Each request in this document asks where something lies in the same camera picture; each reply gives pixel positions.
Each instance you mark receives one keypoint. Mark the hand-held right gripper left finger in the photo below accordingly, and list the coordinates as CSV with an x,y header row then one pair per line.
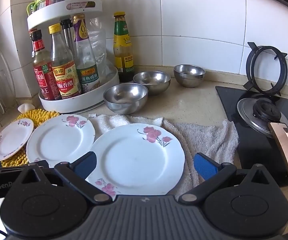
x,y
85,166

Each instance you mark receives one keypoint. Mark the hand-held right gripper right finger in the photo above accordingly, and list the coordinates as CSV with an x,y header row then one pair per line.
x,y
205,167

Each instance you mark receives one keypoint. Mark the medium pink-flower white plate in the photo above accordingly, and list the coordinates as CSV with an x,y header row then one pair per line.
x,y
59,142

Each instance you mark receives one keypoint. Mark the small floral-rim white plate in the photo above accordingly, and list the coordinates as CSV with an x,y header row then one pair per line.
x,y
11,140

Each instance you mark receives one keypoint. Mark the large pink-flower white plate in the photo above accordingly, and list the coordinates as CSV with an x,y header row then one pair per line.
x,y
134,160

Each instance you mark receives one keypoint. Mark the stainless steel bowl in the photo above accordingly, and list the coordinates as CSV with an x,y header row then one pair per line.
x,y
151,82
125,97
189,76

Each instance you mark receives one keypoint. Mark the grey towel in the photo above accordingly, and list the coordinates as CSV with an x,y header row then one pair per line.
x,y
204,137

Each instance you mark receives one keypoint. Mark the yellow chenille mat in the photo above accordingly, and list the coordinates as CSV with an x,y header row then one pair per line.
x,y
43,116

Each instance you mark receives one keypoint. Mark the black glass cooktop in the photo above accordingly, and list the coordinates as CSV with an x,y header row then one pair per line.
x,y
254,152

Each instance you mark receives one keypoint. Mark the garlic bulb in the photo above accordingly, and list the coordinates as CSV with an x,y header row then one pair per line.
x,y
24,108

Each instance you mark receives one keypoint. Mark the white two-tier condiment rack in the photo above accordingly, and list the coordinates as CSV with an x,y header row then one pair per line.
x,y
59,106

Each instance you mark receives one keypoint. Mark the smartphone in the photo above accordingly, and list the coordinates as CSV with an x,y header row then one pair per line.
x,y
286,147

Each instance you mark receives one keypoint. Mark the red-label soy sauce bottle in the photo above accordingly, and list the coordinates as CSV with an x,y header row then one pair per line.
x,y
42,80

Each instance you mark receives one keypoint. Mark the yellow-cap vinegar bottle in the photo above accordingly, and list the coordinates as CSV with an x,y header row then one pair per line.
x,y
64,77

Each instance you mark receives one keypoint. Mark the purple-label sauce bottle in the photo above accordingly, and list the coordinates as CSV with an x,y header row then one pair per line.
x,y
86,62

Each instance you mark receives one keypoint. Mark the clear plastic bag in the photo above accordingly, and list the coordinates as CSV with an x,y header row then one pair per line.
x,y
99,47

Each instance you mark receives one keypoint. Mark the green-yellow label sauce bottle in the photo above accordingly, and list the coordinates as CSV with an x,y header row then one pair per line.
x,y
122,45

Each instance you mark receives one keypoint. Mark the green lidded jar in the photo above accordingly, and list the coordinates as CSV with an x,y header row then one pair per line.
x,y
37,3

